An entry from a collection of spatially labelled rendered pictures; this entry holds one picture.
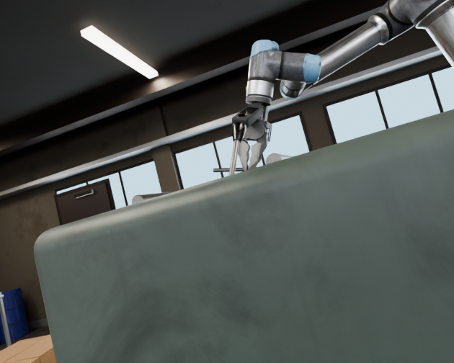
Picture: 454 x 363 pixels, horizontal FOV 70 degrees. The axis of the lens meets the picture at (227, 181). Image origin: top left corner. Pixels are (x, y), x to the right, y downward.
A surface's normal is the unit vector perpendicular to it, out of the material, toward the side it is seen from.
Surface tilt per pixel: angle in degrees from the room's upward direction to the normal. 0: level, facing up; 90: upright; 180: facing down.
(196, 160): 90
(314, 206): 90
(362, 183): 90
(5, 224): 90
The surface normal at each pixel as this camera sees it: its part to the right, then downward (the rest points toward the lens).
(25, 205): -0.27, 0.00
